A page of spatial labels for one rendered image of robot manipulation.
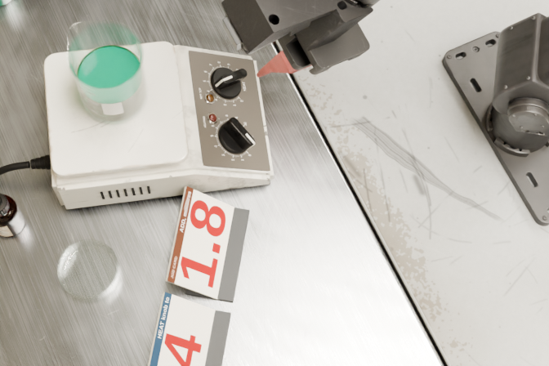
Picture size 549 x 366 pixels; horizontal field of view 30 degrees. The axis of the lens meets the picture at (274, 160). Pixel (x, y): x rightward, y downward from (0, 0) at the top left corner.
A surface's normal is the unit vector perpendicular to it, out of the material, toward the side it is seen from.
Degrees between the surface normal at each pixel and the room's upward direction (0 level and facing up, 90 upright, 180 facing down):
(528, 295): 0
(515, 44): 60
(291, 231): 0
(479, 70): 0
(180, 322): 40
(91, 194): 90
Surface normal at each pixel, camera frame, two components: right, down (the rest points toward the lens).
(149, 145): 0.04, -0.36
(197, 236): 0.67, -0.17
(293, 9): 0.54, -0.36
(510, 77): -0.83, -0.33
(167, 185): 0.14, 0.93
